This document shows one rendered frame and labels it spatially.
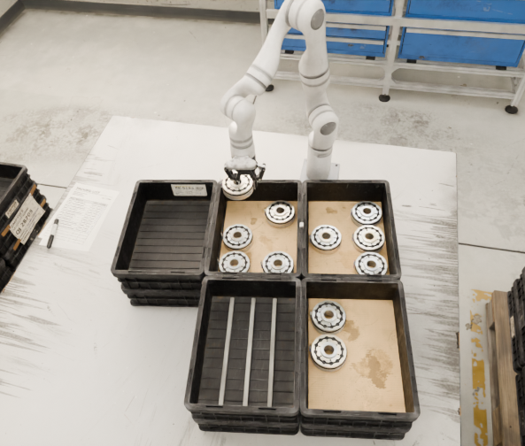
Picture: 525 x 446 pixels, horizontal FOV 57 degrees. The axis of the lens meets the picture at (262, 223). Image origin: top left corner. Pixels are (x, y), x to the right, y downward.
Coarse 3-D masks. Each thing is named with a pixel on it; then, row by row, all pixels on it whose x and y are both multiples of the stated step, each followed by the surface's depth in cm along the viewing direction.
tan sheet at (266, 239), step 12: (228, 204) 178; (240, 204) 177; (252, 204) 177; (264, 204) 177; (228, 216) 174; (240, 216) 174; (252, 216) 174; (264, 216) 173; (252, 228) 170; (264, 228) 170; (276, 228) 170; (288, 228) 169; (264, 240) 167; (276, 240) 167; (288, 240) 166; (252, 252) 164; (264, 252) 164; (288, 252) 163; (252, 264) 161
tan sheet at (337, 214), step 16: (320, 208) 174; (336, 208) 173; (320, 224) 170; (336, 224) 169; (352, 224) 169; (320, 256) 161; (336, 256) 161; (352, 256) 161; (384, 256) 160; (320, 272) 158; (336, 272) 157; (352, 272) 157
